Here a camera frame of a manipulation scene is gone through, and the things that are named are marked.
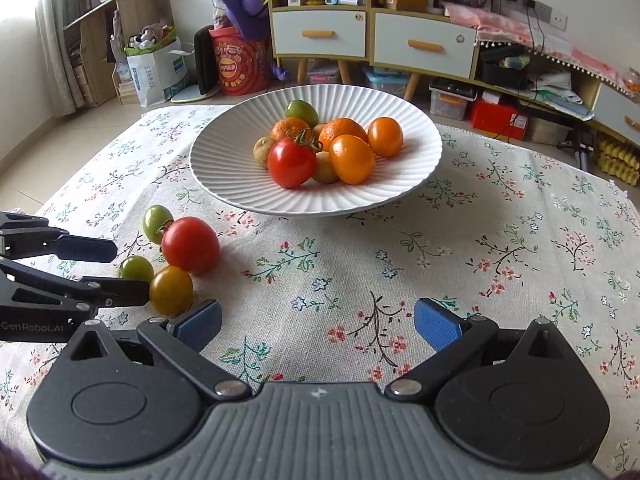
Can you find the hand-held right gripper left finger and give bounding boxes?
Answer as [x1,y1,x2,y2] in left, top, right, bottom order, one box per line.
[63,299,253,404]

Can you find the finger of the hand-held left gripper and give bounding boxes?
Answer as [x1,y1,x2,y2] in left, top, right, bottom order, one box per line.
[0,258,151,319]
[0,212,119,264]

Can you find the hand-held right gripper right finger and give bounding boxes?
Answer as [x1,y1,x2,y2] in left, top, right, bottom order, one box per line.
[383,297,576,401]

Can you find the small green tomato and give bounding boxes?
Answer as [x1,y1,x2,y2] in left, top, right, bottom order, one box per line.
[118,255,155,284]

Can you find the yellow-green tomato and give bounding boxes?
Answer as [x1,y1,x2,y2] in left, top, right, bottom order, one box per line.
[148,265,195,317]

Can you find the red tomato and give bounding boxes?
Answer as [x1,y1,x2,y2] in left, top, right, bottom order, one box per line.
[160,216,221,276]
[266,131,321,190]

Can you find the white ribbed plate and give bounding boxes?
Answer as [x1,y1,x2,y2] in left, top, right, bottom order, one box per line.
[189,84,443,217]

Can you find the orange tomato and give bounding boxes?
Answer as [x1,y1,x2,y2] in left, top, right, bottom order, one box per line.
[328,134,377,186]
[367,116,405,159]

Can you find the large orange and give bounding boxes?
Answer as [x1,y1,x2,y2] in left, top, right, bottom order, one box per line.
[318,117,370,154]

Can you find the floral tablecloth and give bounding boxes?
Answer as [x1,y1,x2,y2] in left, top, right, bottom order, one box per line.
[0,104,640,480]

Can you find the white paper bag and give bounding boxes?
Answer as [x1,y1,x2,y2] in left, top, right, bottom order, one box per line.
[124,26,190,107]

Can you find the white oval base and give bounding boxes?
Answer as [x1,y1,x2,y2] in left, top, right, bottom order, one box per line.
[172,82,221,104]

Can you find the small mandarin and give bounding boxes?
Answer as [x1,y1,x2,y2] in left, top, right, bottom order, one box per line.
[270,117,312,144]

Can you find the red box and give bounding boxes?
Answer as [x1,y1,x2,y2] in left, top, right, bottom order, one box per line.
[467,99,531,142]

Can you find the grey curtain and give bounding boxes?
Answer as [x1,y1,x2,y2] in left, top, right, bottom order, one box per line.
[34,0,87,112]

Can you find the black flat board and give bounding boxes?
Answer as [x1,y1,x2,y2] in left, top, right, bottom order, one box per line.
[193,25,222,96]

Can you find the black tripod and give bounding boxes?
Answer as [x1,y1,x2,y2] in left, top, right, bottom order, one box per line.
[557,129,594,172]

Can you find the clear storage box black lid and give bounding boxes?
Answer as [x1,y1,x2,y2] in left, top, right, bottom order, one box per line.
[428,77,479,121]

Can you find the wooden bookshelf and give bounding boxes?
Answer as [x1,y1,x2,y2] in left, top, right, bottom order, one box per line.
[62,0,169,107]

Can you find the red snack bucket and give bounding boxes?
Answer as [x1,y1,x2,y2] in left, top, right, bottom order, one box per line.
[208,27,271,97]

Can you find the yellow egg tray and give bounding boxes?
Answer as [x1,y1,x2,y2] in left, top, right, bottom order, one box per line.
[597,134,640,185]

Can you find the clear storage box blue lid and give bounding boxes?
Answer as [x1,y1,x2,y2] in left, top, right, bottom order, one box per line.
[362,66,411,99]

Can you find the pile of papers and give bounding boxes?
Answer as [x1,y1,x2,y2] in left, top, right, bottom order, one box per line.
[529,69,594,117]

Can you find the black bag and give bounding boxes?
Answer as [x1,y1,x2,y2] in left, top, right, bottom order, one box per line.
[482,44,531,86]

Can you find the low wooden cabinet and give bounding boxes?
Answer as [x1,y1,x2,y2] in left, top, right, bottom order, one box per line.
[472,35,640,152]

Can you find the clear storage box pink contents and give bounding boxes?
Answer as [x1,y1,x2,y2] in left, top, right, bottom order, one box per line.
[307,59,344,86]

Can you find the purple plush toy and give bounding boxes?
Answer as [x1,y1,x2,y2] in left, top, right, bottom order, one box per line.
[212,0,292,82]

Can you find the pink cloth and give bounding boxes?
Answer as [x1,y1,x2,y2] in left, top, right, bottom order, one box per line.
[442,1,640,97]

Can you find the wooden shelf cabinet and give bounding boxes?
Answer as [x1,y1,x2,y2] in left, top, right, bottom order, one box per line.
[264,0,482,102]

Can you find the white drawer orange handle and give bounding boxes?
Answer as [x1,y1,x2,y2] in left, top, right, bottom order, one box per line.
[272,10,367,59]
[373,12,479,80]

